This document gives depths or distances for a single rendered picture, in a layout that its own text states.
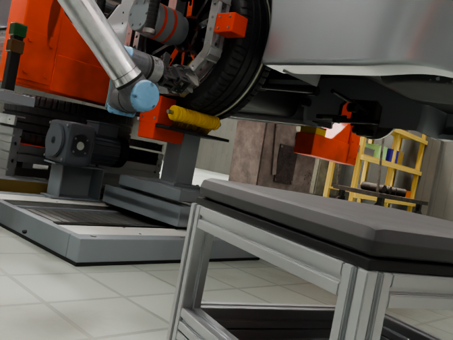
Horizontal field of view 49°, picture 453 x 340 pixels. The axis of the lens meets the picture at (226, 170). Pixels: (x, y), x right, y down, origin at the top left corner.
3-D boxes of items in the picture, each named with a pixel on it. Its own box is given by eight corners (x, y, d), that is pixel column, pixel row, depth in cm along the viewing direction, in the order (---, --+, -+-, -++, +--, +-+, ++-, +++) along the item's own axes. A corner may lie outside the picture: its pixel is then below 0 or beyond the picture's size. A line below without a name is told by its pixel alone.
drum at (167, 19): (187, 48, 200) (193, 13, 199) (145, 31, 184) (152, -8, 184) (164, 48, 209) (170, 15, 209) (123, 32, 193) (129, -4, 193)
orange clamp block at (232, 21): (226, 38, 187) (245, 38, 181) (212, 32, 181) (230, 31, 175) (230, 19, 187) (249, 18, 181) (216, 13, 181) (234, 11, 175)
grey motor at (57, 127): (137, 207, 230) (152, 132, 229) (53, 201, 199) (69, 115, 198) (114, 200, 242) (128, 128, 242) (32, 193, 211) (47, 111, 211)
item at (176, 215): (239, 231, 212) (243, 208, 212) (176, 229, 185) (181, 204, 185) (164, 208, 246) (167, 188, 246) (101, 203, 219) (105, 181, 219)
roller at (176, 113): (223, 132, 211) (226, 118, 210) (171, 119, 189) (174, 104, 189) (214, 131, 214) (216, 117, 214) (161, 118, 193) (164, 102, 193)
